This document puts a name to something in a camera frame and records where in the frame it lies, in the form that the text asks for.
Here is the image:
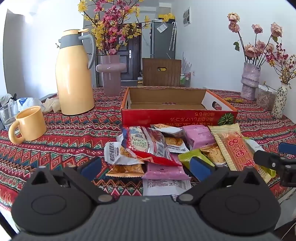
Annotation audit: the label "dark door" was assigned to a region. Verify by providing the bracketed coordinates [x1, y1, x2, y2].
[120, 23, 142, 81]

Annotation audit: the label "white wall panel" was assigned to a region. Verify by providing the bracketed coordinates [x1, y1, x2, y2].
[183, 7, 191, 26]

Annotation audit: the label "white plastic bag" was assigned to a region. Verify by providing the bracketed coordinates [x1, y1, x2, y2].
[15, 97, 45, 114]

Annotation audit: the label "glass cup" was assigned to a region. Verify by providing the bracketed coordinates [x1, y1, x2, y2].
[0, 101, 20, 130]

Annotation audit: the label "small storage rack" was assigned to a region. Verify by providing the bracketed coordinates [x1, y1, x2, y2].
[180, 72, 191, 87]

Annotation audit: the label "smooth pink vase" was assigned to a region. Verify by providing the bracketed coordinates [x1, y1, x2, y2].
[96, 55, 127, 96]

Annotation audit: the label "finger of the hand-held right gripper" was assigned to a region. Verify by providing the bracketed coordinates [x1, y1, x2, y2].
[279, 142, 296, 159]
[253, 150, 296, 186]

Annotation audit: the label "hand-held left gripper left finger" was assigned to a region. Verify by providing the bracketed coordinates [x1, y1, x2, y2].
[24, 157, 116, 205]

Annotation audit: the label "pink textured vase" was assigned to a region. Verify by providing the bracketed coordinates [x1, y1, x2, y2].
[240, 62, 261, 101]

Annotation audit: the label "dried pink roses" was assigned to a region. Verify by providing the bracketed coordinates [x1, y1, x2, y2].
[227, 13, 284, 64]

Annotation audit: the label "red cardboard box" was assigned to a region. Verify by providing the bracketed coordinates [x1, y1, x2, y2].
[120, 86, 238, 128]

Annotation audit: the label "patterned red tablecloth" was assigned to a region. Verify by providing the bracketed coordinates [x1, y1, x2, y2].
[0, 86, 296, 220]

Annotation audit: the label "yellow box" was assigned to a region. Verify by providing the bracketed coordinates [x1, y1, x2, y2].
[157, 13, 175, 21]

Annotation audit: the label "white cracker packet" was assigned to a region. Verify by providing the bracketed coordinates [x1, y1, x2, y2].
[150, 123, 185, 138]
[164, 136, 189, 154]
[104, 141, 145, 165]

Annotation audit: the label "folded umbrella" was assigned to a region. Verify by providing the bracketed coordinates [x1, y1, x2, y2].
[169, 22, 177, 51]

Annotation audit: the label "orange cracker packet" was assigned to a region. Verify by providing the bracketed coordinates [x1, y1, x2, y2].
[106, 163, 146, 178]
[199, 144, 229, 167]

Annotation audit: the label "floral ceramic vase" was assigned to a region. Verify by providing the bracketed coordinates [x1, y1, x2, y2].
[271, 84, 289, 119]

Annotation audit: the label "yellow mug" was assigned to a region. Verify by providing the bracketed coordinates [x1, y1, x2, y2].
[8, 106, 47, 144]

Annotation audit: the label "red yellow berry branches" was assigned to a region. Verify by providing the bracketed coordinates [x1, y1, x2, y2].
[266, 44, 296, 85]

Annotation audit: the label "grey refrigerator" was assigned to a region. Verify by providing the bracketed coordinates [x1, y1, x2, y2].
[150, 20, 177, 59]

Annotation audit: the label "pink yellow blossom branches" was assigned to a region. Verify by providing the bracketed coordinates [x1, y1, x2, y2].
[77, 0, 176, 56]

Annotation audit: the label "red white snack packet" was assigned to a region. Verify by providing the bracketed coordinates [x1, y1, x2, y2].
[121, 126, 183, 167]

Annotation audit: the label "white cloth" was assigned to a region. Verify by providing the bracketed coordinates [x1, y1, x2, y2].
[43, 97, 62, 114]

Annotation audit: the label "yellow thermos jug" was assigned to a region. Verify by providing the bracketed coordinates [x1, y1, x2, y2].
[55, 29, 96, 116]

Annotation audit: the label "pink snack packet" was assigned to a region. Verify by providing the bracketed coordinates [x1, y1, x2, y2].
[182, 125, 216, 151]
[142, 162, 192, 197]

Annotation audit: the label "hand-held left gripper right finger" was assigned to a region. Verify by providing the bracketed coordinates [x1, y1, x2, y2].
[177, 156, 271, 205]

